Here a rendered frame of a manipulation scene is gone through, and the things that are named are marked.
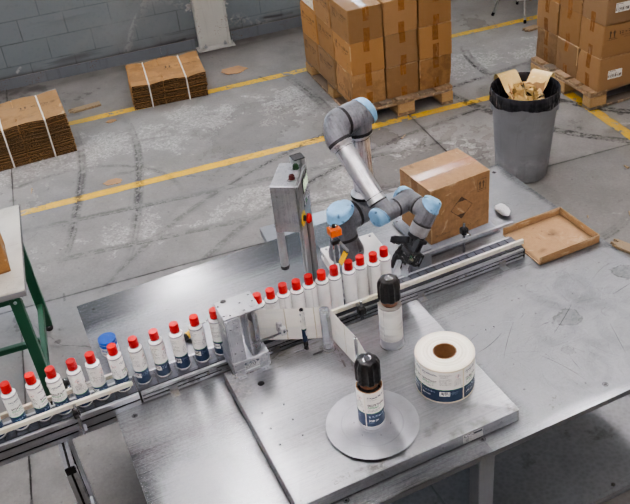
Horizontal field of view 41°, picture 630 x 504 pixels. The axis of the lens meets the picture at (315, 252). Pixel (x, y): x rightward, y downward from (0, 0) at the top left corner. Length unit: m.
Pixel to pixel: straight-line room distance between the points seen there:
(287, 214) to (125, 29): 5.42
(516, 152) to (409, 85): 1.33
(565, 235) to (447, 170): 0.58
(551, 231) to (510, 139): 1.85
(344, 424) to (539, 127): 3.11
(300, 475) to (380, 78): 4.21
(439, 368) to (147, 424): 1.03
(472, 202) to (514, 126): 1.87
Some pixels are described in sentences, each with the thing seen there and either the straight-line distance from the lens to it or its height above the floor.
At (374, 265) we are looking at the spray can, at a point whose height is 1.04.
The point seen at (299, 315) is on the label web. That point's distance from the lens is 3.00.
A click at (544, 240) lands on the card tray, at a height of 0.83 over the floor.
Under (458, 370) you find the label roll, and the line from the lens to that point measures 2.78.
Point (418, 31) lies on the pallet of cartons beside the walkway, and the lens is 6.44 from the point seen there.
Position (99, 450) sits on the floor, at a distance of 4.19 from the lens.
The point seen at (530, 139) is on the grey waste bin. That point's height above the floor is 0.33.
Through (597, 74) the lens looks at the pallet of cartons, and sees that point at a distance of 6.55.
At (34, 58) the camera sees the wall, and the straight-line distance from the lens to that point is 8.22.
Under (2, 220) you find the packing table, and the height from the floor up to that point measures 0.78.
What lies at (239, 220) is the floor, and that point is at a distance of 5.50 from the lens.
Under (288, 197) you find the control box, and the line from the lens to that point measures 2.91.
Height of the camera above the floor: 2.94
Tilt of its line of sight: 35 degrees down
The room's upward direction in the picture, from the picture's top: 7 degrees counter-clockwise
